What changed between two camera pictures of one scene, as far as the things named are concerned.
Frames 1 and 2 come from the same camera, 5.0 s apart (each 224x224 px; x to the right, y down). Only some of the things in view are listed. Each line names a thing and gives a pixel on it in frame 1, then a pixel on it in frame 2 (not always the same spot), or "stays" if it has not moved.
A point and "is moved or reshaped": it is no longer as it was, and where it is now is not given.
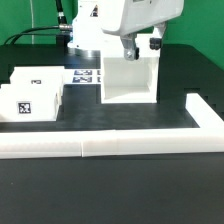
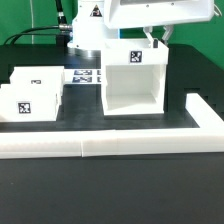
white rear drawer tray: [37, 77] stays
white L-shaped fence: [208, 137] stays
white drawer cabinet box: [124, 81] is moved or reshaped
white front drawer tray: [30, 102] stays
